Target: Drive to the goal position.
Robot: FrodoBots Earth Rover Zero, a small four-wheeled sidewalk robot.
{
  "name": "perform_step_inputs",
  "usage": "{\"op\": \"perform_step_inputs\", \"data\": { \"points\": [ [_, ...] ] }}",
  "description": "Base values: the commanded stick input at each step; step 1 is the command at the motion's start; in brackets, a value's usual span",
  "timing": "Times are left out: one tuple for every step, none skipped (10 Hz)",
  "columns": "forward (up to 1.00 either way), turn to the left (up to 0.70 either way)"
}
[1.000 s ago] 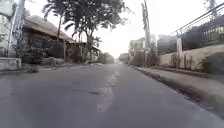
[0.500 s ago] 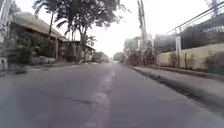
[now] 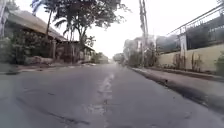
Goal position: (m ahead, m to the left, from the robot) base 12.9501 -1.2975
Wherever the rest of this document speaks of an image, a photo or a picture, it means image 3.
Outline distant building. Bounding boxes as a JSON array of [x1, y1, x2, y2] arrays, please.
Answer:
[[122, 34, 156, 65]]

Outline roadside shrubs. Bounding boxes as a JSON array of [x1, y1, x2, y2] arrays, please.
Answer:
[[127, 43, 159, 68]]

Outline grey asphalt road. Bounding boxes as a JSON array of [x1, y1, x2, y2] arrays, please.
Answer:
[[0, 63, 224, 128]]

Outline utility pole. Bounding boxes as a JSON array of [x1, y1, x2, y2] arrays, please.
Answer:
[[138, 0, 150, 67]]

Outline group of tall trees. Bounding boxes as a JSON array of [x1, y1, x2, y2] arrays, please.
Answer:
[[30, 0, 129, 64]]

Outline grey concrete sidewalk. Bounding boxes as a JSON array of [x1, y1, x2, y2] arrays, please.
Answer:
[[131, 66, 224, 113]]

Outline house with tiled roof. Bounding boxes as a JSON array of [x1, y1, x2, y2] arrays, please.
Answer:
[[0, 9, 96, 65]]

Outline green garden bushes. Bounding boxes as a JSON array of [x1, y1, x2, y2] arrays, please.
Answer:
[[0, 31, 54, 66]]

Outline yellow wall with railing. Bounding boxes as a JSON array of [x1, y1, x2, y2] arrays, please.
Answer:
[[155, 3, 224, 74]]

